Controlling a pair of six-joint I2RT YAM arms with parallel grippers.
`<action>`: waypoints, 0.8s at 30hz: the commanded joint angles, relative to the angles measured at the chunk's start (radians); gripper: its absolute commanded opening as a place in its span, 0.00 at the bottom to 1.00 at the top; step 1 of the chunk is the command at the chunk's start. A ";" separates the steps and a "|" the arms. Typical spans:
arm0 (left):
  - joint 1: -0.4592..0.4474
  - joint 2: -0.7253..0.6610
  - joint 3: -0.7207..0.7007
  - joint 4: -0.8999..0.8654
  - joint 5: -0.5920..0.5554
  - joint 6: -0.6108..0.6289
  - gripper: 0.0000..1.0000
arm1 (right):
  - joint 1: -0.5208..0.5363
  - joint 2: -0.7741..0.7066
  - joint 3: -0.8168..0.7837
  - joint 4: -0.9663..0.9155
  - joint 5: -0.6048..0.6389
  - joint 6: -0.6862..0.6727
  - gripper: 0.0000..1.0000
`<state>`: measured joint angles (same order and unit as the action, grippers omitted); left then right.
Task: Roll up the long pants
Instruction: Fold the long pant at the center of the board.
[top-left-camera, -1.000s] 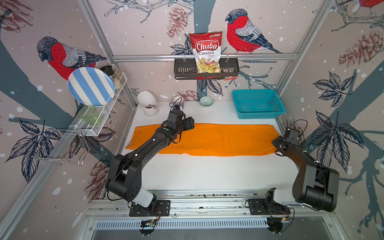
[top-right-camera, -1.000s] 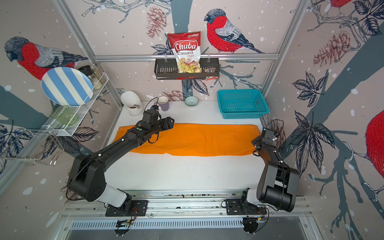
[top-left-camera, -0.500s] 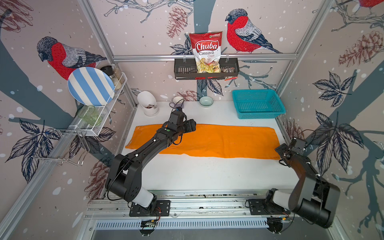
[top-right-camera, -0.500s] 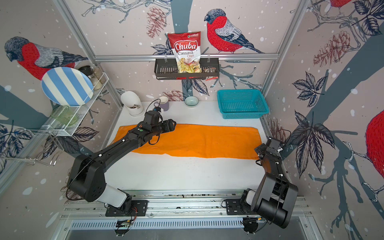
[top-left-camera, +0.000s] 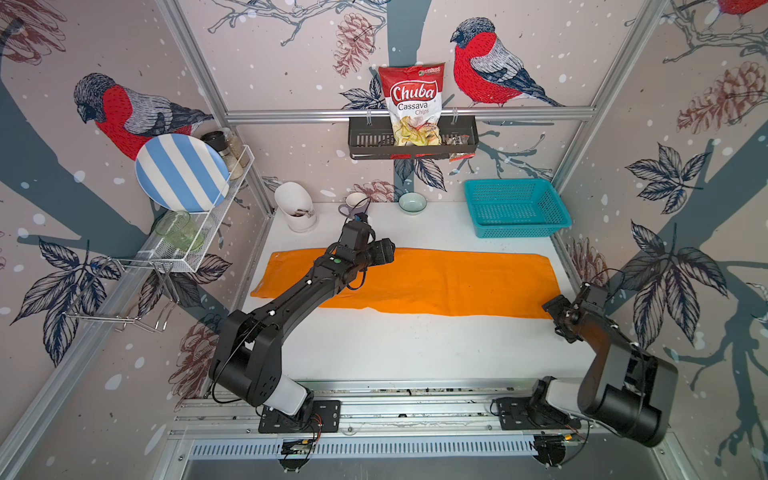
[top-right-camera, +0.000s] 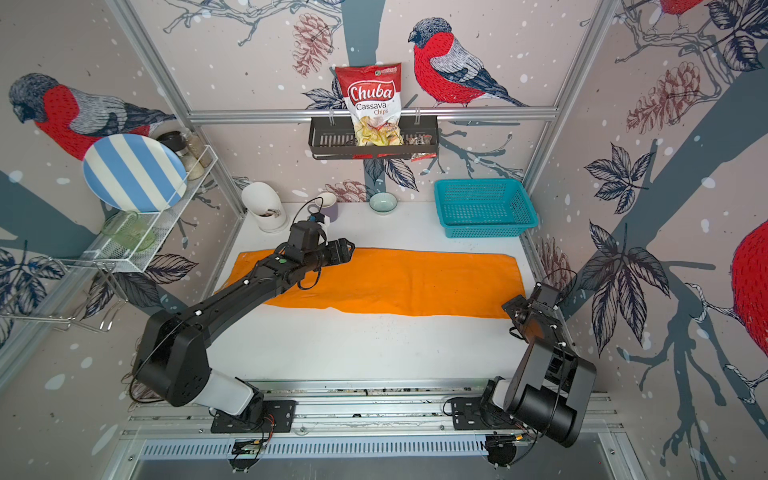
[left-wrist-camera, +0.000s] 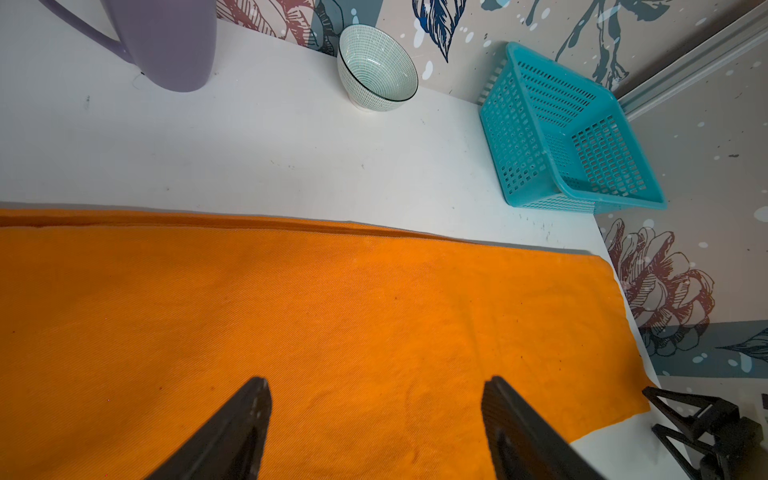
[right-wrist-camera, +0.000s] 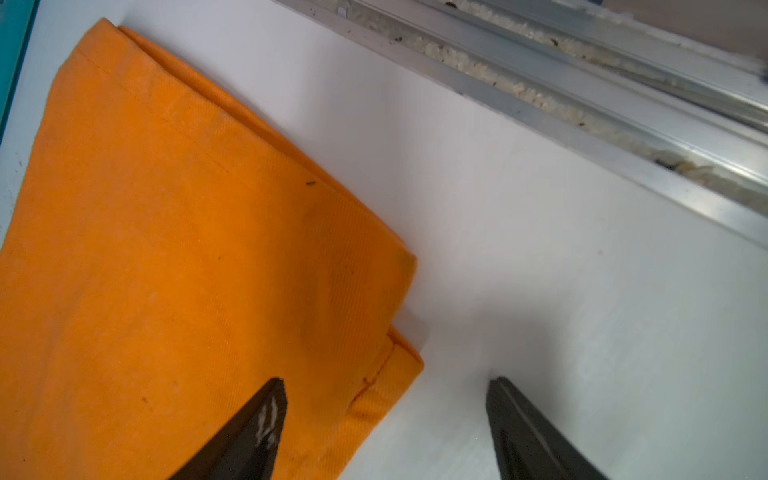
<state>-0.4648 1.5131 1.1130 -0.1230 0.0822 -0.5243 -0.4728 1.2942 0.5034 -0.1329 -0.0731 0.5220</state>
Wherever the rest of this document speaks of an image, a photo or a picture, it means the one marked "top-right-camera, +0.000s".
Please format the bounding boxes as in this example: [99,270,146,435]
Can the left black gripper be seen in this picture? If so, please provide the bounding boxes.
[304,236,357,273]

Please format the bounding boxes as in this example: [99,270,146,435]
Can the blue white striped plate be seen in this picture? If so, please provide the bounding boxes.
[83,134,187,213]

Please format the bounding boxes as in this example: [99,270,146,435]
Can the teal plastic basket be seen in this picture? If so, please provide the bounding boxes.
[434,179,539,238]

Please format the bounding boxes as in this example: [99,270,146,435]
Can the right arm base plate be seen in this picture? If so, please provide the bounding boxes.
[443,397,515,431]

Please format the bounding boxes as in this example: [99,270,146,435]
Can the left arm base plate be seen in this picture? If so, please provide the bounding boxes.
[210,400,298,434]

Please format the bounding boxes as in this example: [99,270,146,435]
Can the small light green bowl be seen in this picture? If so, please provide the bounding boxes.
[368,192,398,215]

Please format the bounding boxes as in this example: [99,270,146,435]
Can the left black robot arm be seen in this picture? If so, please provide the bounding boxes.
[133,238,355,417]

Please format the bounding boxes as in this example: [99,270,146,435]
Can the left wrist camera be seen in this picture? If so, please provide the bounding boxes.
[288,220,327,251]

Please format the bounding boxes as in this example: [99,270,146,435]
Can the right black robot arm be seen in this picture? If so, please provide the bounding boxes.
[480,282,596,447]

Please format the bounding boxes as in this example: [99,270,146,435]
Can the orange long pants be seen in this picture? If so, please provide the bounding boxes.
[220,247,527,320]

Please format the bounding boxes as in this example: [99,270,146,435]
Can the white wire dish rack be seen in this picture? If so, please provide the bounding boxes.
[65,134,218,273]

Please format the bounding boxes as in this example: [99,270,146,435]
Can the black wire wall basket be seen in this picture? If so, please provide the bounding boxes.
[308,116,439,160]

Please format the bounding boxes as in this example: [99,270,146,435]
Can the purple mug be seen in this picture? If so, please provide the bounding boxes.
[311,191,339,224]

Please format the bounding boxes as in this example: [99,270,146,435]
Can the dark lid spice jar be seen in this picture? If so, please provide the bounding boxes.
[156,131,189,172]

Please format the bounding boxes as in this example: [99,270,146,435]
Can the red cassava chips bag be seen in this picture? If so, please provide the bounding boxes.
[336,63,404,147]

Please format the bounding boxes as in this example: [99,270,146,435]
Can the white tilted container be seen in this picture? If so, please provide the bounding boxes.
[241,182,288,233]

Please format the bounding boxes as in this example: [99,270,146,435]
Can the green glass cup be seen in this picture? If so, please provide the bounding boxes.
[101,211,156,252]

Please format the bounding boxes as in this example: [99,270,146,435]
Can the aluminium frame crossbar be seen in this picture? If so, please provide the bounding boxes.
[187,106,560,125]

